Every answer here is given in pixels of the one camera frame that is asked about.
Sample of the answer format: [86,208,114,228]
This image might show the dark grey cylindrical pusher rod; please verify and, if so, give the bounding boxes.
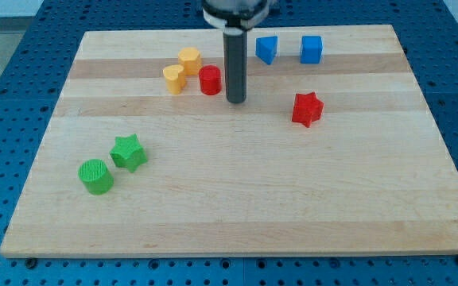
[223,32,247,104]

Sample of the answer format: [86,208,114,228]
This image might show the red cylinder block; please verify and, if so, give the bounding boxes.
[198,65,222,95]

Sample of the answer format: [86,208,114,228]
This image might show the green cylinder block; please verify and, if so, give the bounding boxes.
[77,159,114,195]

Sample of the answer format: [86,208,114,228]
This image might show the green star block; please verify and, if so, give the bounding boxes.
[110,133,148,172]

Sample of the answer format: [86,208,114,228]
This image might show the yellow hexagon block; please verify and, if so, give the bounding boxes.
[178,47,203,75]

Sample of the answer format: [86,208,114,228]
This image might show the red star block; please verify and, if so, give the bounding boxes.
[291,92,324,128]

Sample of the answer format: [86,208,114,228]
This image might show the yellow heart block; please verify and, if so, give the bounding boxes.
[162,64,186,95]

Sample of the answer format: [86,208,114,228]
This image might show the blue triangle block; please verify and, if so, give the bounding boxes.
[255,36,278,65]

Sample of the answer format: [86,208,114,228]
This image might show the blue cube block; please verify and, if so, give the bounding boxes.
[300,36,323,64]

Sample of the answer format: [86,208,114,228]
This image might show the light wooden board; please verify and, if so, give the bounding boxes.
[0,25,458,258]

